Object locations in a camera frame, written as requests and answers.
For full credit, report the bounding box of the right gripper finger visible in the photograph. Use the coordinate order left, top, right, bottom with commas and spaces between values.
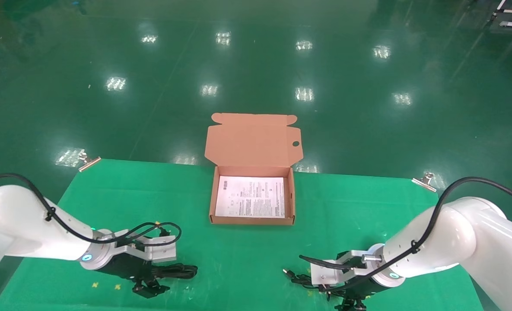
335, 297, 367, 311

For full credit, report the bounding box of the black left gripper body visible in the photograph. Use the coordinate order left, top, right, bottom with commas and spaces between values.
95, 255, 162, 284

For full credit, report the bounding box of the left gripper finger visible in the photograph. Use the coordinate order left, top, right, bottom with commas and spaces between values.
133, 280, 170, 299

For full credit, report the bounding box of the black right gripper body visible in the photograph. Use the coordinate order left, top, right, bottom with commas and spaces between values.
326, 276, 386, 299

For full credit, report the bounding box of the black data cable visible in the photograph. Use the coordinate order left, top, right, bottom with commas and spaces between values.
151, 264, 198, 280

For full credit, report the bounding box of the black usb mouse cable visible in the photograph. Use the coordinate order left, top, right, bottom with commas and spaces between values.
283, 269, 325, 289

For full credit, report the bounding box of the open brown cardboard box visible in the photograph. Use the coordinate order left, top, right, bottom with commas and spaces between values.
204, 113, 304, 226

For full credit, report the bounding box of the green table mat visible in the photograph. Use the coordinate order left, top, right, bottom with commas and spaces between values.
0, 159, 486, 311

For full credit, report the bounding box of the metal binder clip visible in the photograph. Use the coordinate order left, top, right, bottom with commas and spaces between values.
78, 149, 102, 173
412, 172, 438, 193

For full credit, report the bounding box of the white printed paper sheet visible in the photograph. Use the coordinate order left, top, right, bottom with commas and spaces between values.
215, 176, 286, 219

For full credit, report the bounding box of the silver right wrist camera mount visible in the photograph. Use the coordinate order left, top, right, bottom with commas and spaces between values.
311, 249, 384, 287

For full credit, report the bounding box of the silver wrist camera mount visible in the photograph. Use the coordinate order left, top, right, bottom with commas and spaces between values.
311, 249, 384, 287
112, 232, 178, 264

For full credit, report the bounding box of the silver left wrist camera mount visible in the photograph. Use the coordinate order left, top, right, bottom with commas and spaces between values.
112, 232, 178, 264

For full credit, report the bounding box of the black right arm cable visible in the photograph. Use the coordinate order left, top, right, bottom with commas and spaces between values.
299, 177, 512, 291

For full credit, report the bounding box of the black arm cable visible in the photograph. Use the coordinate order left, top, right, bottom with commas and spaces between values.
0, 173, 182, 248
299, 177, 512, 291

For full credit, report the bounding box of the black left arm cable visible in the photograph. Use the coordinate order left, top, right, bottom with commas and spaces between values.
0, 173, 182, 248

